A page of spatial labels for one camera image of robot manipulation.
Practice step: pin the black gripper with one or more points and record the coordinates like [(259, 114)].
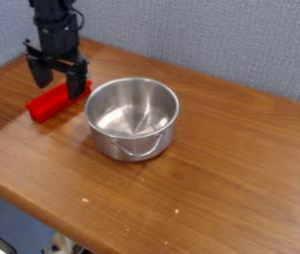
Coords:
[(55, 52)]

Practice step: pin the red rectangular block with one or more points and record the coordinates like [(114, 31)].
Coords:
[(44, 106)]

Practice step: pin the metal pot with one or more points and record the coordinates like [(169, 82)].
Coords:
[(130, 113)]

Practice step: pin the white black object below table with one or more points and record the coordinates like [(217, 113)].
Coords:
[(62, 245)]

